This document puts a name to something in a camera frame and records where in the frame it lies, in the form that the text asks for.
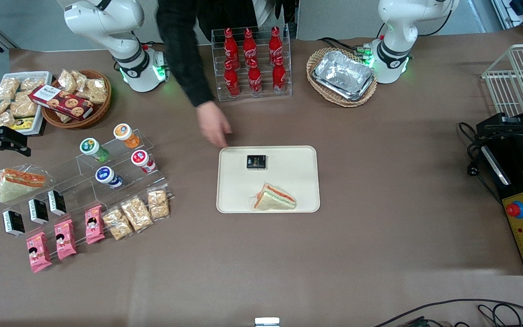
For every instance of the orange gum bottle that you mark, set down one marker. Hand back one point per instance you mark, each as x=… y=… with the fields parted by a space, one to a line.
x=126 y=135

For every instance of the blue gum bottle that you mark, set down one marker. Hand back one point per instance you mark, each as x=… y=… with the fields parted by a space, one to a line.
x=108 y=177

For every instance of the clear acrylic bottle rack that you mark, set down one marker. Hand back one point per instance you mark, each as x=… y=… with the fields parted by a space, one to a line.
x=266 y=97

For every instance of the wrapped triangle sandwich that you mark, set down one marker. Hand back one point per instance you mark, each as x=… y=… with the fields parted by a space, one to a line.
x=18 y=184
x=274 y=199

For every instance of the cream plastic tray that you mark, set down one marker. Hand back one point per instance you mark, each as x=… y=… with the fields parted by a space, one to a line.
x=288 y=181

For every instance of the dark metal bar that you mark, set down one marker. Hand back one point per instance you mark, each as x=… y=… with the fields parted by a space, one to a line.
x=2 y=36

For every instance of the red emergency stop button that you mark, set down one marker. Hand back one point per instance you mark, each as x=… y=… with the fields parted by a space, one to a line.
x=515 y=209

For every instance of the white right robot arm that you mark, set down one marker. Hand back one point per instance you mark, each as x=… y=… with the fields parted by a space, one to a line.
x=120 y=43

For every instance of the person's dark-clothed torso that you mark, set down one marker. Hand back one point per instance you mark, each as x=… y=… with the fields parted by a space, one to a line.
x=229 y=13

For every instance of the clear-wrapped granola bar pack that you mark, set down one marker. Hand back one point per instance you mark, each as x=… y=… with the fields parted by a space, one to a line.
x=136 y=213
x=158 y=204
x=117 y=223

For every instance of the metal frame shelf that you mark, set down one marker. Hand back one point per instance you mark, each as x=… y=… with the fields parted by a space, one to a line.
x=522 y=13

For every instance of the small black white-label box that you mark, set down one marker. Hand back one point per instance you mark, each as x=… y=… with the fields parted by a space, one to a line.
x=13 y=222
x=56 y=202
x=38 y=211

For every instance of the clear acrylic tiered stand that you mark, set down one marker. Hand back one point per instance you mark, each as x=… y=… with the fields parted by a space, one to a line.
x=80 y=188

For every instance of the small white device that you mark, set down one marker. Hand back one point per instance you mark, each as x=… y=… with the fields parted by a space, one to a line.
x=267 y=322

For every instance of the red cola bottle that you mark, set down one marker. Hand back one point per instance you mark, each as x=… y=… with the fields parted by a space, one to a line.
x=232 y=81
x=254 y=79
x=249 y=45
x=230 y=45
x=278 y=76
x=275 y=43

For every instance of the red cookie box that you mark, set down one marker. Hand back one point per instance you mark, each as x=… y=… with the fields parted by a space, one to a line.
x=61 y=102

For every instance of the small yellow packet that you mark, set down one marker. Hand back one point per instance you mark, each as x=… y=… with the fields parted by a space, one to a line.
x=22 y=123

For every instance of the pink snack pack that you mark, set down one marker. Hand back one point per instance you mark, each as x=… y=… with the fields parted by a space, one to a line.
x=38 y=252
x=65 y=239
x=94 y=224

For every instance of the black control box yellow panel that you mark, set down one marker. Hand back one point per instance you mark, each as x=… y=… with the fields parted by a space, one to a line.
x=515 y=181

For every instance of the light woven wicker basket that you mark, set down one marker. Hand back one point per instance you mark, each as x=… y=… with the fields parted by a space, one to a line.
x=320 y=59

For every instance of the forearm in black sleeve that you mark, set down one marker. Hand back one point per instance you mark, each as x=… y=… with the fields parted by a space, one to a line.
x=182 y=50

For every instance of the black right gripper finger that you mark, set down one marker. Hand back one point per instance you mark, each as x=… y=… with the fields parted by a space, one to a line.
x=16 y=144
x=8 y=132

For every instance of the white rectangular plastic tray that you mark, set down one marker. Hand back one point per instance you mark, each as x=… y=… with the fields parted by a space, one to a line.
x=39 y=75

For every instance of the round brown wicker basket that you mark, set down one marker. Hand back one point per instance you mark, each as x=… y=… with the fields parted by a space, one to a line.
x=100 y=111

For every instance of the green gum bottle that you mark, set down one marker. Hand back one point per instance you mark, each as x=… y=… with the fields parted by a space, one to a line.
x=93 y=150

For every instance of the person's bare hand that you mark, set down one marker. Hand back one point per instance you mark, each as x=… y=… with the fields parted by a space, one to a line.
x=211 y=123

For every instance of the small black gold-print box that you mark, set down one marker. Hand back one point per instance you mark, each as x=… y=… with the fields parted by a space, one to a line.
x=256 y=162

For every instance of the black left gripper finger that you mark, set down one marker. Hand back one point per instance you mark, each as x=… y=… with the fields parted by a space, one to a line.
x=504 y=130
x=510 y=120

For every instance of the aluminium foil tray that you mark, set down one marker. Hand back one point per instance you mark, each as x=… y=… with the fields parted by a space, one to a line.
x=343 y=75

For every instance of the red gum bottle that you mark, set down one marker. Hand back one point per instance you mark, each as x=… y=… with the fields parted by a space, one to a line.
x=143 y=161

